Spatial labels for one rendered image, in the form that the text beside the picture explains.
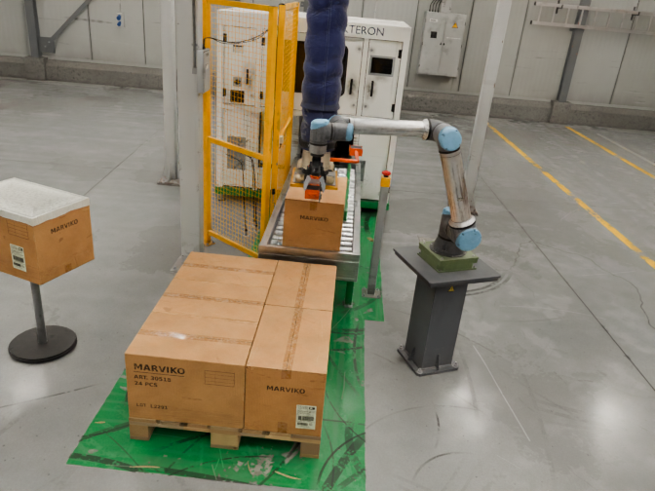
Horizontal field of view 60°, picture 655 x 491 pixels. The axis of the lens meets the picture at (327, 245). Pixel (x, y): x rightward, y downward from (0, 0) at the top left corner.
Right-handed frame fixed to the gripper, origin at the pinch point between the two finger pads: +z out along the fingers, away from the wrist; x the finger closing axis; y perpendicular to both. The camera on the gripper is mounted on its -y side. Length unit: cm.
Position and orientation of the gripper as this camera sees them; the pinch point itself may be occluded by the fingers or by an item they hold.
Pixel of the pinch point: (314, 190)
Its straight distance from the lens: 302.3
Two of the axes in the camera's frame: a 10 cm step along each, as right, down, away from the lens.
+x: -10.0, -0.9, -0.1
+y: 0.2, -4.1, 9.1
